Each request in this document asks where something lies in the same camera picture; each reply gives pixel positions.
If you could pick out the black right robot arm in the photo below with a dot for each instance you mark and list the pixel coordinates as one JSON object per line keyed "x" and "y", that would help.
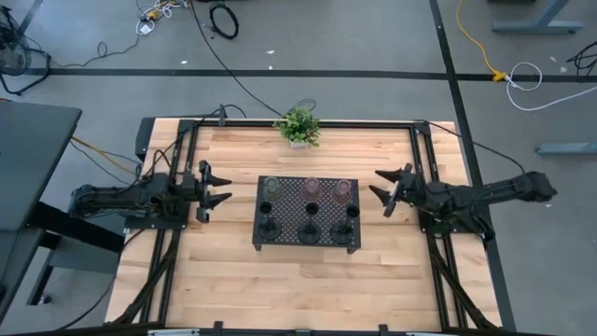
{"x": 490, "y": 193}

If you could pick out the black aluminium table frame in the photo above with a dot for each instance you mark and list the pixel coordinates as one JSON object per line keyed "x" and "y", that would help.
{"x": 373, "y": 124}

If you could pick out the black perforated metal shelf riser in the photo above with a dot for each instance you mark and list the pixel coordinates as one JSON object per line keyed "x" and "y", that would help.
{"x": 289, "y": 214}

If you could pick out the green glass candle holder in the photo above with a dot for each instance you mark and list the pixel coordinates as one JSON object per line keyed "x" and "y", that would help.
{"x": 273, "y": 190}

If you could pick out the grey desk leg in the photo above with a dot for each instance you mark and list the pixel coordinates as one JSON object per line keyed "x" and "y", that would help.
{"x": 536, "y": 26}

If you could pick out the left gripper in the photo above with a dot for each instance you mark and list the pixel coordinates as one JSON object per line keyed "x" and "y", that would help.
{"x": 203, "y": 191}

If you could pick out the black desk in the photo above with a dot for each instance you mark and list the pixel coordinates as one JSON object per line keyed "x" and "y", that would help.
{"x": 32, "y": 154}

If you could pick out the pink glass candle holder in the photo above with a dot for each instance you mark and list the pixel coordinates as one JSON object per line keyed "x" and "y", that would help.
{"x": 342, "y": 192}
{"x": 311, "y": 190}

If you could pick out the green plant in white pot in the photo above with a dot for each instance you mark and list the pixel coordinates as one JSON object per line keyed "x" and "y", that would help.
{"x": 298, "y": 126}

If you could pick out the grey desk foot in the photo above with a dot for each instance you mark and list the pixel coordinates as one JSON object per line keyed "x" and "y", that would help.
{"x": 566, "y": 148}

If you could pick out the dark desk base frame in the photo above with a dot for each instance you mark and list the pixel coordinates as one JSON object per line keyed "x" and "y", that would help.
{"x": 79, "y": 228}

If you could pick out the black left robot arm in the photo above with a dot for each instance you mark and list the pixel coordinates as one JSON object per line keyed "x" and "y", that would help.
{"x": 116, "y": 198}

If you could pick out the black round base piece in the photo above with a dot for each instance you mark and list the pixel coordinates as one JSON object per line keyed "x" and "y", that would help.
{"x": 309, "y": 233}

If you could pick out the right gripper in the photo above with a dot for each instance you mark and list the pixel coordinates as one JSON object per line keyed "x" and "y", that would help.
{"x": 410, "y": 191}

